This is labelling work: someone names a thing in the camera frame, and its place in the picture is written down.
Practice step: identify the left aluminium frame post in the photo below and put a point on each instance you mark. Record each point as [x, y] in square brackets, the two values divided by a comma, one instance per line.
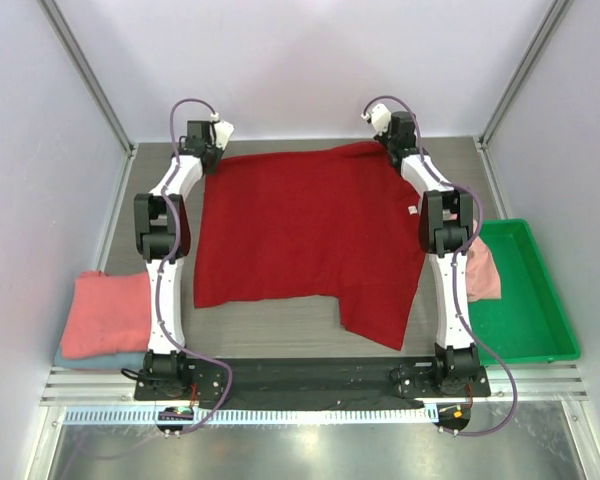
[77, 57]

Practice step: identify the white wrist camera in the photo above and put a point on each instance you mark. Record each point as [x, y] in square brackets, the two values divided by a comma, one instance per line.
[222, 131]
[378, 117]

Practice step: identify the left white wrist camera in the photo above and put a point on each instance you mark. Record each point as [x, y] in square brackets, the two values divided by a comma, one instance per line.
[222, 131]

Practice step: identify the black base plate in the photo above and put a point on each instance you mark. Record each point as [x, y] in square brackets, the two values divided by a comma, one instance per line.
[309, 379]

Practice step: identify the pink t shirt in tray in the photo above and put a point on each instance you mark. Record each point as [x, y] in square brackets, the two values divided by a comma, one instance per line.
[481, 277]

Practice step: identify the folded pink t shirt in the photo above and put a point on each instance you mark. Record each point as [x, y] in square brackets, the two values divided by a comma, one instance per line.
[109, 315]

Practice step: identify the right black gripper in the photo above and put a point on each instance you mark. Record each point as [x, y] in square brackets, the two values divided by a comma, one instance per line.
[395, 156]

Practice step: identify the green plastic tray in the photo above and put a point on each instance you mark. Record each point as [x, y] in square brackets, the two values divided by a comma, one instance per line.
[528, 324]

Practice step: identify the aluminium front rail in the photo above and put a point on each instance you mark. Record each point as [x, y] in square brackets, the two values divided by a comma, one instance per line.
[525, 383]

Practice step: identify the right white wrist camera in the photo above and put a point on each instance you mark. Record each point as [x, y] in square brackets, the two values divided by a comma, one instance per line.
[378, 117]

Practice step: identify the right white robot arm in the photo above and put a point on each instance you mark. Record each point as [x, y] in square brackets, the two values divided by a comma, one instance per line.
[445, 227]

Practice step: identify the perforated white cable duct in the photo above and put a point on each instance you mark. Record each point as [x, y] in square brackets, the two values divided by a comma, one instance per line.
[176, 416]

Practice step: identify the aluminium frame post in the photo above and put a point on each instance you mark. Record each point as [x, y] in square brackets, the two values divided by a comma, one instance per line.
[77, 57]
[540, 40]

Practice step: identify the right aluminium frame post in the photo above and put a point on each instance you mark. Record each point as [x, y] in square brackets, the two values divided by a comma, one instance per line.
[540, 40]

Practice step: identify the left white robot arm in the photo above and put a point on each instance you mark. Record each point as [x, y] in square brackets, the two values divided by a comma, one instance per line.
[163, 240]

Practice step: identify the red t shirt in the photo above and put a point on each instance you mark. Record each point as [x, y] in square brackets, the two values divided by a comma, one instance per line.
[338, 222]

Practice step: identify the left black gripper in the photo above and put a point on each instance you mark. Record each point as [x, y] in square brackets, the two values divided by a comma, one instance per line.
[219, 153]

